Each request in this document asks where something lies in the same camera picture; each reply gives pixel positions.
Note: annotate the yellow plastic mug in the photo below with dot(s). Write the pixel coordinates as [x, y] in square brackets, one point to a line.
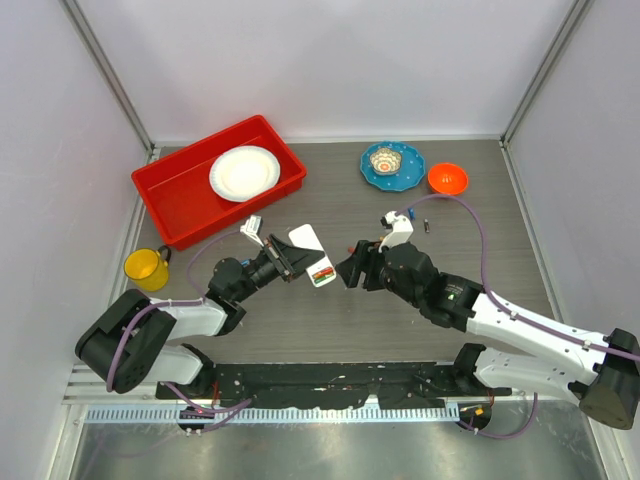
[148, 268]

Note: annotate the red plastic bin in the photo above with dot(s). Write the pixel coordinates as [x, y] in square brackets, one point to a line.
[179, 198]

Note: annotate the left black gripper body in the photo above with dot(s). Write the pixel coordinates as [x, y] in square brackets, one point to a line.
[267, 268]

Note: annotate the orange plastic bowl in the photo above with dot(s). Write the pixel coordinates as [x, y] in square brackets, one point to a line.
[448, 178]

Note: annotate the white remote control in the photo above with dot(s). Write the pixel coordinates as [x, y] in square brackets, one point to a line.
[319, 269]

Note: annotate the small patterned flower bowl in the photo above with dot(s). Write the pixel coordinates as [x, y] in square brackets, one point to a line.
[385, 161]

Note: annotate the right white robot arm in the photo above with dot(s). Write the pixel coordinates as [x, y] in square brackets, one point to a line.
[597, 372]

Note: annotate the green battery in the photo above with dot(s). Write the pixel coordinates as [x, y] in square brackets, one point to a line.
[322, 277]

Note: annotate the blue ceramic plate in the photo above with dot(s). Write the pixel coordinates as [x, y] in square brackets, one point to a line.
[411, 173]

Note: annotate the white paper plate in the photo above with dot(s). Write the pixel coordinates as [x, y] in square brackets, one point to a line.
[244, 172]

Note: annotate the white slotted cable duct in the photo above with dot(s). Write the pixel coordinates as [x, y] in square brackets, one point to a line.
[369, 413]

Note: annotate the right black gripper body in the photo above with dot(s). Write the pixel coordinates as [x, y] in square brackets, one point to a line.
[378, 275]

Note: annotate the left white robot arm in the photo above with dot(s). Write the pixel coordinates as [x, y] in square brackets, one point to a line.
[140, 339]

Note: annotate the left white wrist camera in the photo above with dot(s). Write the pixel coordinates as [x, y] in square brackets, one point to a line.
[251, 230]

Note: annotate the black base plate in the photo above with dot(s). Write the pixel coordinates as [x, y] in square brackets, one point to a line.
[335, 386]

